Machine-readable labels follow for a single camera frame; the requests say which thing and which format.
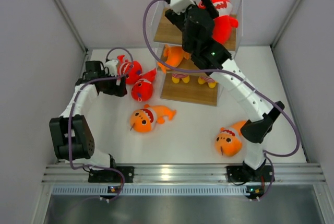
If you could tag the orange shark plush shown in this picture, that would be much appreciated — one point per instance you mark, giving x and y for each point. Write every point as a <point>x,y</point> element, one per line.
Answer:
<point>229,140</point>
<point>144,120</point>
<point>174,55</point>

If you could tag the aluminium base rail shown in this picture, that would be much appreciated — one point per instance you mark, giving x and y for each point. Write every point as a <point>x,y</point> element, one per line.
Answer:
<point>285,173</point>

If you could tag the white wire wooden shelf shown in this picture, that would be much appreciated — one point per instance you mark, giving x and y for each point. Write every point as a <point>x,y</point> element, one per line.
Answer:
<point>207,57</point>

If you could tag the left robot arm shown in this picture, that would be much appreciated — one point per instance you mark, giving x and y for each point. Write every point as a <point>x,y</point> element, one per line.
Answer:
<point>71,135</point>

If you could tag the yellow striped plush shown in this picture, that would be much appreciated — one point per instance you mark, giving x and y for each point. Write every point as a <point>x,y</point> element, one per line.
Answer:
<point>206,79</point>
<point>176,78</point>

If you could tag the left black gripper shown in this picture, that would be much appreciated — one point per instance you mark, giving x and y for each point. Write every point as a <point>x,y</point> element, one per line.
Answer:
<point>117,90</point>

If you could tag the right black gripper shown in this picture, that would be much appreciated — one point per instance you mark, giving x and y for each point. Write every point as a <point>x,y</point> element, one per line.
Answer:
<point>175,18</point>

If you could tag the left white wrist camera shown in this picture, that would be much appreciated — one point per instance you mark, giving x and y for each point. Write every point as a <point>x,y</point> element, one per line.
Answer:
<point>112,66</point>

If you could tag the orange shark plush on shelf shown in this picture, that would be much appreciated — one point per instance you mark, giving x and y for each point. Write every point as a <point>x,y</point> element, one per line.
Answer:
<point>174,55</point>

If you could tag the grey slotted cable duct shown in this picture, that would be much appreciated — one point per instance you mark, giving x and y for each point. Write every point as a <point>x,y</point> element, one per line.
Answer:
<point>160,190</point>

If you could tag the red shark plush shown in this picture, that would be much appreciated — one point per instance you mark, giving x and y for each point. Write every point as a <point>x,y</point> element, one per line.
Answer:
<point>142,89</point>
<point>132,70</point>
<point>224,23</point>

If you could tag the yellow striped plush left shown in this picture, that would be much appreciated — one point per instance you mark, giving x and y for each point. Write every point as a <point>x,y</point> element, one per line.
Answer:
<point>176,78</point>

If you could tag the yellow striped plush right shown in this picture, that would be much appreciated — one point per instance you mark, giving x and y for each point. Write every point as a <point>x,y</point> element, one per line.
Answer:
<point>206,79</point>

